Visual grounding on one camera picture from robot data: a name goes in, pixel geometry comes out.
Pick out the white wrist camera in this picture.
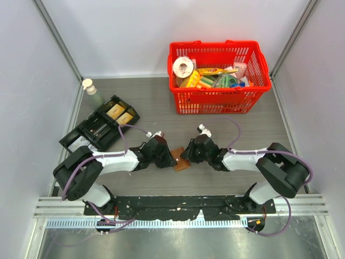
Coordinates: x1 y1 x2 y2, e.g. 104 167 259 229
146 131 164 138
197 124 212 138

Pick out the silver card in tray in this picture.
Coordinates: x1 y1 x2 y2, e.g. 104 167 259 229
88 144 98 151
68 136 89 152

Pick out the aluminium rail frame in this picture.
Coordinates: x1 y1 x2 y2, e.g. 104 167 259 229
34 194 328 232

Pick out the brown leather card holder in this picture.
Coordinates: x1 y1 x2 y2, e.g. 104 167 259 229
170 147 191 172

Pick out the black card organizer tray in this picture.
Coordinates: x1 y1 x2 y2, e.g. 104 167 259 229
59 95 140 153

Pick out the blue packet in basket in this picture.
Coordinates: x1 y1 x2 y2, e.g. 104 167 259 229
230 81 246 88

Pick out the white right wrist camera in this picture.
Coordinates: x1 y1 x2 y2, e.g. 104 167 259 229
197 124 212 138

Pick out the green round package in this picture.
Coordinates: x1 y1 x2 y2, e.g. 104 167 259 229
215 74 240 88

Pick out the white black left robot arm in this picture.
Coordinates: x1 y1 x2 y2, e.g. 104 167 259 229
53 135 177 215

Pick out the yellow green sponge pack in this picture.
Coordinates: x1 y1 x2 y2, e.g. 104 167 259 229
180 76 216 88

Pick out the gold card in tray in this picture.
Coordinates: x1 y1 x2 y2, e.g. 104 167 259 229
106 104 125 120
116 112 133 125

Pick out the yellow snack packet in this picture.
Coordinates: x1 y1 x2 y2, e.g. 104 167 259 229
196 68 238 76

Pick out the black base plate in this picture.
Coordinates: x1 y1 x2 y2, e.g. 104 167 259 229
98 195 276 221

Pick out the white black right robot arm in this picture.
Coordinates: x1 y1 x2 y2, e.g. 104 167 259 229
181 134 313 213

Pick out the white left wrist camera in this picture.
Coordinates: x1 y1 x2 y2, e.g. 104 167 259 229
146 131 164 138

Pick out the red plastic shopping basket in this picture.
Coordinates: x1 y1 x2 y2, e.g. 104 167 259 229
167 40 272 114

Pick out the pink white box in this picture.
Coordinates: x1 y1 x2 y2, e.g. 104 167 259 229
232 62 247 79

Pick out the green soap pump bottle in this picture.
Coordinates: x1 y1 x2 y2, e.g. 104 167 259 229
82 78 105 110

